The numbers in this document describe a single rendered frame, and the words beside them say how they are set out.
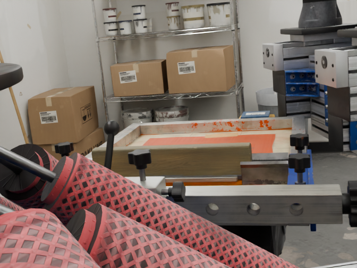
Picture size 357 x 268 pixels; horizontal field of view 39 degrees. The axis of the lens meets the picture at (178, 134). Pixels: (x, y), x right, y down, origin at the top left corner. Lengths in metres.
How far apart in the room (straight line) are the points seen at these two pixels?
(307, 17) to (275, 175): 0.90
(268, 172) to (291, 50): 0.81
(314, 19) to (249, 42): 2.92
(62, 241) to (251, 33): 4.57
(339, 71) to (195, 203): 0.62
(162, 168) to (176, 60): 3.31
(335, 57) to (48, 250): 1.17
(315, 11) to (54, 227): 1.68
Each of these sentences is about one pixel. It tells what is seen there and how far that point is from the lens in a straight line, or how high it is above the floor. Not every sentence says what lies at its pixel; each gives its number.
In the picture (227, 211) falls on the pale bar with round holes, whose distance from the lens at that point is 0.85.
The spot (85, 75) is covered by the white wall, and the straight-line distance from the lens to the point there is 5.18.
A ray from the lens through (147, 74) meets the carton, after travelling 4.49.
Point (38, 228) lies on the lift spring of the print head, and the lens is 0.20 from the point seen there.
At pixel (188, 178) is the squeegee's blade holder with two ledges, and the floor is 0.99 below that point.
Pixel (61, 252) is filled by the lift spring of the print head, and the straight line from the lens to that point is 0.20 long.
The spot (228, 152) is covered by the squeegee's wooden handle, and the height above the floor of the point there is 1.04.
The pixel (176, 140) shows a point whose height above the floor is 0.95.
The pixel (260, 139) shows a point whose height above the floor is 0.95.
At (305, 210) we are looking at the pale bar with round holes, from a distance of 0.83.
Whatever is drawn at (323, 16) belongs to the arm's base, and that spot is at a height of 1.29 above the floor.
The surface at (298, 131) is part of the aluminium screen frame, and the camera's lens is 1.47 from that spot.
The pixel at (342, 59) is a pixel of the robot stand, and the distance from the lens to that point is 1.33.
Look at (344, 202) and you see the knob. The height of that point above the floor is 1.02.
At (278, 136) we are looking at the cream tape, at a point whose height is 0.95.
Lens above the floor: 1.33
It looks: 13 degrees down
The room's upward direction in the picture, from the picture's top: 5 degrees counter-clockwise
